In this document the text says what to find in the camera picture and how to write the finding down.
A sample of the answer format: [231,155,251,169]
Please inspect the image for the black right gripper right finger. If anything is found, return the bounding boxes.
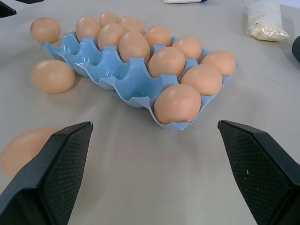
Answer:
[217,120,300,225]

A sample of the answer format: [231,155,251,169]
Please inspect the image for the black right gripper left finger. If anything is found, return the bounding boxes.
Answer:
[0,121,94,225]

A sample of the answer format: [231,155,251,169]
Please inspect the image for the blue plastic egg tray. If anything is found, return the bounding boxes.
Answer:
[41,32,240,131]

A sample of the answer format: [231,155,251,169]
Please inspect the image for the brown egg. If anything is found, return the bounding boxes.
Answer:
[119,31,151,63]
[172,36,203,60]
[199,50,237,76]
[148,46,186,79]
[30,59,75,94]
[97,23,126,52]
[180,64,223,96]
[75,16,102,41]
[120,16,146,36]
[0,127,59,178]
[30,17,61,44]
[153,83,202,125]
[98,12,121,27]
[144,25,172,47]

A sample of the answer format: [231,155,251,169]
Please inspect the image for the black rounded object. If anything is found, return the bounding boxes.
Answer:
[291,35,300,63]

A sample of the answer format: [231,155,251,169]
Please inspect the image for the clear bag of white powder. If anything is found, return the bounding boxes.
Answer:
[243,0,290,42]

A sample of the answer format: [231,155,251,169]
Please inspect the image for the white and blue object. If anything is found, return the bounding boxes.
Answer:
[163,0,210,5]

